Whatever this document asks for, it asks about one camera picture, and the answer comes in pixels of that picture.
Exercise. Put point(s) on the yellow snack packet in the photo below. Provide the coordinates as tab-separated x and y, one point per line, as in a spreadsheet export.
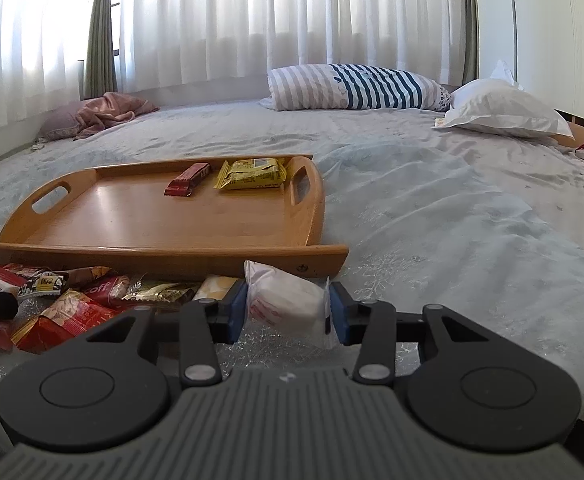
246	174

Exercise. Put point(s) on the green drape right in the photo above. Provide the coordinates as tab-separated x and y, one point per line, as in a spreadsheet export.
470	60

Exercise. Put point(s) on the gold snack wrapper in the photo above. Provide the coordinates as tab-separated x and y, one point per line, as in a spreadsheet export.
160	292

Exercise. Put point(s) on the wooden serving tray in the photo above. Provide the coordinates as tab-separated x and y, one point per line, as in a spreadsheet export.
119	216

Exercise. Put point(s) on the purple pillow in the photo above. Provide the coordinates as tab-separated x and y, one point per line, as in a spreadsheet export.
63	123

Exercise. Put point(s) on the white pink snack packet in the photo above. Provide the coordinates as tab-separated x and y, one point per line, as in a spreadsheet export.
291	306

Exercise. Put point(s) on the light blue bed sheet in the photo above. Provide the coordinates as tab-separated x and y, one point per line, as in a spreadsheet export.
489	226

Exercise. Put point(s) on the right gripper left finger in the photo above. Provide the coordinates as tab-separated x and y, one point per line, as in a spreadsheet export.
203	323

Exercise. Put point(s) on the green drape left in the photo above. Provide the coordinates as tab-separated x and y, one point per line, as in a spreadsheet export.
99	66

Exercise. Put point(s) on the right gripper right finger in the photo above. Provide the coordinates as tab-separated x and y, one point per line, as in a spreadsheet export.
371	325

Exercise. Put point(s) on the green drape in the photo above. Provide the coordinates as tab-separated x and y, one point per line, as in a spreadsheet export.
99	66
470	60

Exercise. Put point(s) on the white sheer curtain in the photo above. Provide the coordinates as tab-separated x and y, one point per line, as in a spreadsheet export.
166	43

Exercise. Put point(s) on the red snack bar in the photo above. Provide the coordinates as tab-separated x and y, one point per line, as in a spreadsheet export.
186	182

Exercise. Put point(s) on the red snack bag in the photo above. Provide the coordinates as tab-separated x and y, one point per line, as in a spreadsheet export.
72	314

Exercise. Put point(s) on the white pillow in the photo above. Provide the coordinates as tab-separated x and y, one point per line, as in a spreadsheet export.
499	105

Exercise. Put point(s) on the pink blanket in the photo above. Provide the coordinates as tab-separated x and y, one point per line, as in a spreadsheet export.
110	110

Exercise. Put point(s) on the white wardrobe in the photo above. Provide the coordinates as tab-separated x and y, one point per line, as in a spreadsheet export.
542	42

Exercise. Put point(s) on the striped pillow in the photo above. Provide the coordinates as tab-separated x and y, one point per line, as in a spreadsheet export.
352	87

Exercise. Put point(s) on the white red snack packet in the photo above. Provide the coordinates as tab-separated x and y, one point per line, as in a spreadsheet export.
14	277

